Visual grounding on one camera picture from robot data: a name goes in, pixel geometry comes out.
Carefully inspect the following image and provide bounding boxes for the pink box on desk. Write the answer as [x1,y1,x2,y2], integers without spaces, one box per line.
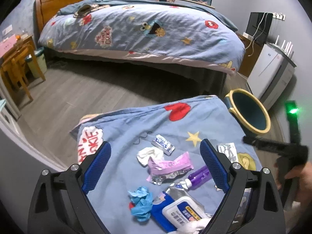
[0,34,17,57]

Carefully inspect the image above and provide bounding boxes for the silver foil blister pack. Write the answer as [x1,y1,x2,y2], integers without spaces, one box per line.
[217,143,239,163]

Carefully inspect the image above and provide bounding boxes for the white air purifier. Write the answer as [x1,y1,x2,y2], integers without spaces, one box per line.
[247,43,297,110]

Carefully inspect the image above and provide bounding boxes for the black monitor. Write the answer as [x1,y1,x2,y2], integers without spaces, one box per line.
[245,12,273,46]

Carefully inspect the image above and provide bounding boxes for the teal bin with yellow rim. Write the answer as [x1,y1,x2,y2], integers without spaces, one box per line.
[224,88,271,136]

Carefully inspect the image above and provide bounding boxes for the wooden desk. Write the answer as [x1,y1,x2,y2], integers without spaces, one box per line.
[0,35,47,103]

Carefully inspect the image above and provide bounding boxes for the blue white candy wrapper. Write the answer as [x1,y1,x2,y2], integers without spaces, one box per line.
[152,134,175,156]

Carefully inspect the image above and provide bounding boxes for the white tissue at bottom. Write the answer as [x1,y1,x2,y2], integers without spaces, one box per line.
[175,218,211,234]

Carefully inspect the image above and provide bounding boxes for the blue crumpled glove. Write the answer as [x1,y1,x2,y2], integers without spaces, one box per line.
[128,186,153,222]

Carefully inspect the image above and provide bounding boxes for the small green white bin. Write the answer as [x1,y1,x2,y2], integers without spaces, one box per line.
[25,47,47,78]

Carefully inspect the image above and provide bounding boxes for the white crumpled tissue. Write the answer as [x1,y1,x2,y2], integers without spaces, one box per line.
[136,146,164,167]

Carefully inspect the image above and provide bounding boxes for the pink purple plastic wrapper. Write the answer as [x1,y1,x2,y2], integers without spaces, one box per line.
[146,152,194,185]

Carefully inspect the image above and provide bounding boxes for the small wooden chair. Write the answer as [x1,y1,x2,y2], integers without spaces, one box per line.
[2,44,33,101]

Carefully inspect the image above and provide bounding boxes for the blue cartoon bed duvet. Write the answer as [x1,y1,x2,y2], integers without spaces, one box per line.
[39,0,245,75]

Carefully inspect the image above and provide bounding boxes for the white power strip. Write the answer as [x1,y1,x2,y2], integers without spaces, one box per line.
[272,12,285,21]

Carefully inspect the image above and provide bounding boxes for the white wifi router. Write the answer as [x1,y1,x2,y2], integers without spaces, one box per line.
[269,35,293,59]

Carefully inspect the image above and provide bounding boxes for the person's right hand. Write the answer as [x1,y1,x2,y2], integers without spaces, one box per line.
[284,162,312,206]

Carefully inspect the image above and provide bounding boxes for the purple tube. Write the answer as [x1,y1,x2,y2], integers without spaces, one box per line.
[175,165,212,190]

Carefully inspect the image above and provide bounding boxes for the blue cartoon table cloth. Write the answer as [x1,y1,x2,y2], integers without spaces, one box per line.
[71,96,261,233]

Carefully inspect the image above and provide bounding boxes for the wooden nightstand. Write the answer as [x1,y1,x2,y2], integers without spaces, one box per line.
[236,33,263,78]

